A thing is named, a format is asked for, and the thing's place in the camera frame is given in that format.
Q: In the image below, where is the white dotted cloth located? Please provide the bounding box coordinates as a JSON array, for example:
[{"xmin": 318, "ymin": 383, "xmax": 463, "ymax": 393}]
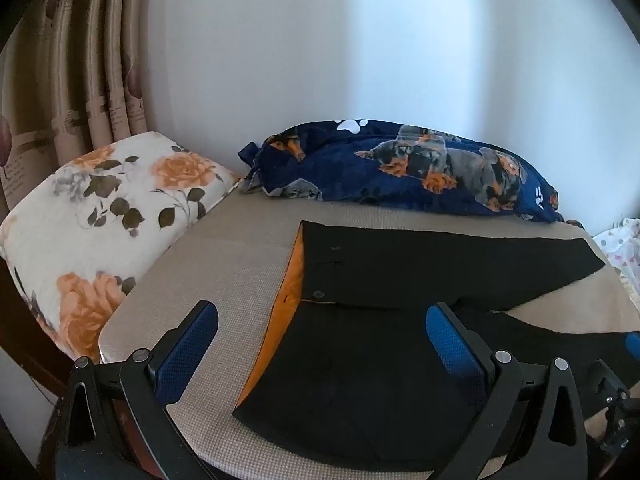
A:
[{"xmin": 594, "ymin": 218, "xmax": 640, "ymax": 309}]

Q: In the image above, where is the blue dog print blanket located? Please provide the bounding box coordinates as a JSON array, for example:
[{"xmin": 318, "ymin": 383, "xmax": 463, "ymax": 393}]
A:
[{"xmin": 239, "ymin": 119, "xmax": 562, "ymax": 223}]

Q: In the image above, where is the black pants orange waistband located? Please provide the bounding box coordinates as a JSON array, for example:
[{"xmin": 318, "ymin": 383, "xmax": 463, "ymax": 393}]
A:
[{"xmin": 234, "ymin": 221, "xmax": 639, "ymax": 471}]

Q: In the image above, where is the beige woven mattress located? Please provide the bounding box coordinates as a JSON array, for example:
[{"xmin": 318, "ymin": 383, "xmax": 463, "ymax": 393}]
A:
[{"xmin": 98, "ymin": 188, "xmax": 640, "ymax": 480}]

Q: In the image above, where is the beige patterned curtain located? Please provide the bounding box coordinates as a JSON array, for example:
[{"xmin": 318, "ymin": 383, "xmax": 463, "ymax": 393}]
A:
[{"xmin": 1, "ymin": 0, "xmax": 148, "ymax": 214}]

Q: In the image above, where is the white floral pillow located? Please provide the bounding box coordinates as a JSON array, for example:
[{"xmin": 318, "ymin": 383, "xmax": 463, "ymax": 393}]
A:
[{"xmin": 1, "ymin": 131, "xmax": 239, "ymax": 362}]

